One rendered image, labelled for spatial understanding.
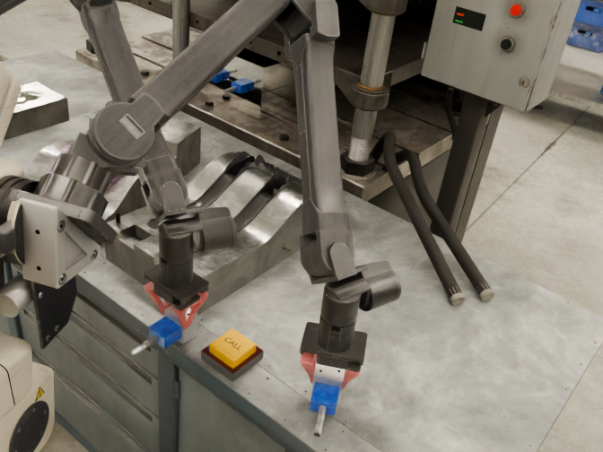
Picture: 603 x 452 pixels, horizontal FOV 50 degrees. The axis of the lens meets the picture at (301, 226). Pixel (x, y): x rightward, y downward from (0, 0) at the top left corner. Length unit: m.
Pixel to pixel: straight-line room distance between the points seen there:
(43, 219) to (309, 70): 0.46
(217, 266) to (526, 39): 0.90
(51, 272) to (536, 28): 1.20
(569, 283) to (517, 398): 1.87
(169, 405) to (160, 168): 0.59
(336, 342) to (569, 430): 1.51
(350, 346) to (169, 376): 0.49
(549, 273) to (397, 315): 1.83
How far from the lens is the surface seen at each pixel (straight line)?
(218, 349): 1.15
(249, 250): 1.30
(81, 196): 0.83
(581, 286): 3.11
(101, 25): 1.17
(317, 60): 1.03
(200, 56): 0.95
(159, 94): 0.90
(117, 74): 1.13
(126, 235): 1.36
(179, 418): 1.49
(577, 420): 2.47
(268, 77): 2.04
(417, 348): 1.28
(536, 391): 1.29
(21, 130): 1.93
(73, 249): 0.86
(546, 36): 1.63
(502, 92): 1.69
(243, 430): 1.32
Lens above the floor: 1.65
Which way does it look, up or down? 34 degrees down
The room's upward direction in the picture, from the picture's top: 8 degrees clockwise
